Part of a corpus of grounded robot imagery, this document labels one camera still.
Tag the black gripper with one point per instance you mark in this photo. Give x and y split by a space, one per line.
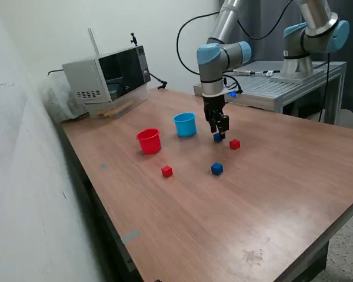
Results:
214 105

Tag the small blue cube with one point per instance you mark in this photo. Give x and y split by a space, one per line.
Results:
216 169
217 138

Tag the small red cube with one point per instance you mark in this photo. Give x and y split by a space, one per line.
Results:
234 144
167 171

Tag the silver blue UR5e robot arm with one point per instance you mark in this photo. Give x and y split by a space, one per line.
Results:
211 70

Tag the translucent plastic storage bin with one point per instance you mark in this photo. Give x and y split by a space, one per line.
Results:
59 100

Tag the blue plastic cup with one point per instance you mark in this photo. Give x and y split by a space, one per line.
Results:
185 126

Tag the aluminium profile robot stand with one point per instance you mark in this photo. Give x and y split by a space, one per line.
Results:
261 86

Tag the red plastic cup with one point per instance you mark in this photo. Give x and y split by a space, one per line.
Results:
148 144

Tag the clear plastic box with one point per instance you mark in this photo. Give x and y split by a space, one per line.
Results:
135 98

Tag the aluminium robot mounting plate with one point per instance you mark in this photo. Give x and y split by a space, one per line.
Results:
294 78

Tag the light wooden strips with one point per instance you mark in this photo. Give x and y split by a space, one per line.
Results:
114 110

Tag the small blue tape scrap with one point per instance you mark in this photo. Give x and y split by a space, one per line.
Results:
103 166

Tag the silver black microwave oven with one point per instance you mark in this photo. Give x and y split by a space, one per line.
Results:
85 79

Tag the blue tape strip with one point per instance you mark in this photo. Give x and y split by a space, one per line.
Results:
131 236

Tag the clear acrylic rod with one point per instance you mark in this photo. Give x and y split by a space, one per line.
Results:
93 41

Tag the small black camera mount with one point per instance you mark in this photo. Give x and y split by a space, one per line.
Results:
133 39

